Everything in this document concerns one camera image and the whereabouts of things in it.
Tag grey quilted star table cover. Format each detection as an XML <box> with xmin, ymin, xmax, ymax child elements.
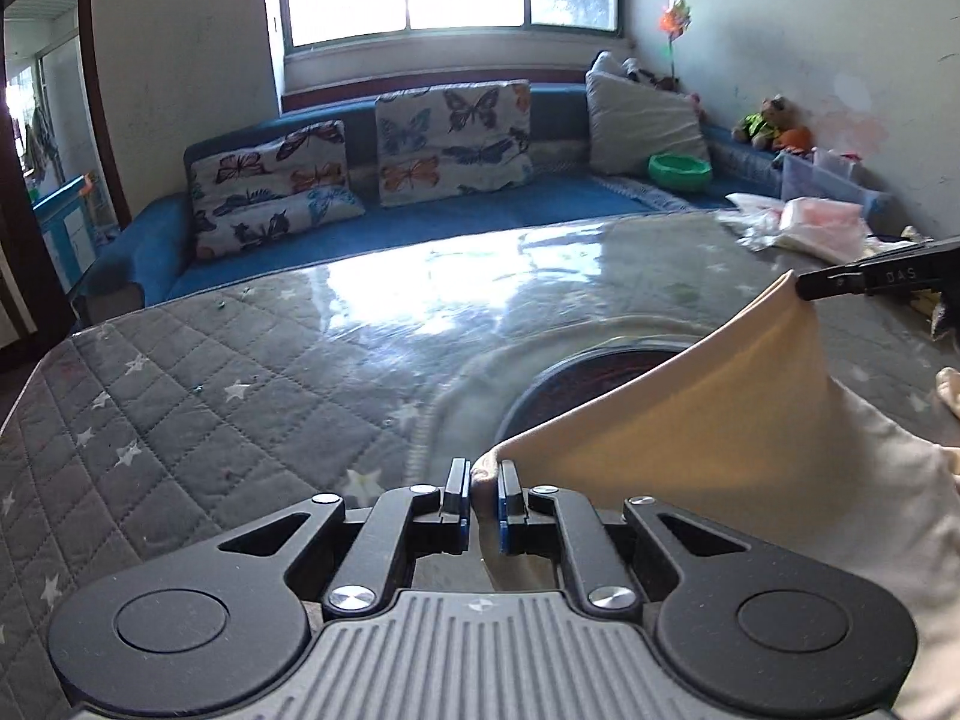
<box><xmin>0</xmin><ymin>210</ymin><xmax>960</xmax><ymax>720</ymax></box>

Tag green plastic bowl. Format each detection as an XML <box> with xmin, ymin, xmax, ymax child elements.
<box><xmin>648</xmin><ymin>152</ymin><xmax>713</xmax><ymax>193</ymax></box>

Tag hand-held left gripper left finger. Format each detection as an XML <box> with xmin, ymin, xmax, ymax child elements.
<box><xmin>217</xmin><ymin>459</ymin><xmax>473</xmax><ymax>616</ymax></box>

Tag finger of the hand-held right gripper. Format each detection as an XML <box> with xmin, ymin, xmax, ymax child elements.
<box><xmin>795</xmin><ymin>259</ymin><xmax>875</xmax><ymax>303</ymax></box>

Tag blue cabinet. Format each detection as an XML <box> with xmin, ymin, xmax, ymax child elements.
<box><xmin>30</xmin><ymin>172</ymin><xmax>103</xmax><ymax>295</ymax></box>

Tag teddy bear toy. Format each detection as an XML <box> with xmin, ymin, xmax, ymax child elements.
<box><xmin>731</xmin><ymin>95</ymin><xmax>797</xmax><ymax>152</ymax></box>

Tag dark wooden door frame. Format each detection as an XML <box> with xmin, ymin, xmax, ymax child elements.
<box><xmin>0</xmin><ymin>0</ymin><xmax>121</xmax><ymax>372</ymax></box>

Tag long butterfly print pillow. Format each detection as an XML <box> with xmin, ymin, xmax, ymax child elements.
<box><xmin>184</xmin><ymin>120</ymin><xmax>368</xmax><ymax>261</ymax></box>

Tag cream cloth garment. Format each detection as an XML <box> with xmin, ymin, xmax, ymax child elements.
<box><xmin>471</xmin><ymin>270</ymin><xmax>960</xmax><ymax>720</ymax></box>

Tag clear plastic storage box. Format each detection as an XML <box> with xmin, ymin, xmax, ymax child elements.
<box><xmin>775</xmin><ymin>146</ymin><xmax>893</xmax><ymax>220</ymax></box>

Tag square butterfly print pillow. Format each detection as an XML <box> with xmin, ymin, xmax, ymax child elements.
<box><xmin>373</xmin><ymin>79</ymin><xmax>535</xmax><ymax>209</ymax></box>

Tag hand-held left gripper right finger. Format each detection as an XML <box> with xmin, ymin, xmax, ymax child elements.
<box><xmin>497</xmin><ymin>459</ymin><xmax>757</xmax><ymax>616</ymax></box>

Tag pile of plastic bags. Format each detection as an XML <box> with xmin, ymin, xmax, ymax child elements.
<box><xmin>716</xmin><ymin>191</ymin><xmax>872</xmax><ymax>253</ymax></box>

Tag grey pillow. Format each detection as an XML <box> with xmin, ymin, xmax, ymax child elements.
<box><xmin>585</xmin><ymin>51</ymin><xmax>713</xmax><ymax>177</ymax></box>

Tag blue sofa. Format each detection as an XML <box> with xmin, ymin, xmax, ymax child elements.
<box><xmin>71</xmin><ymin>79</ymin><xmax>893</xmax><ymax>323</ymax></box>

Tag colourful pinwheel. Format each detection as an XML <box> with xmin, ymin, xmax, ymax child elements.
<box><xmin>657</xmin><ymin>0</ymin><xmax>695</xmax><ymax>91</ymax></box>

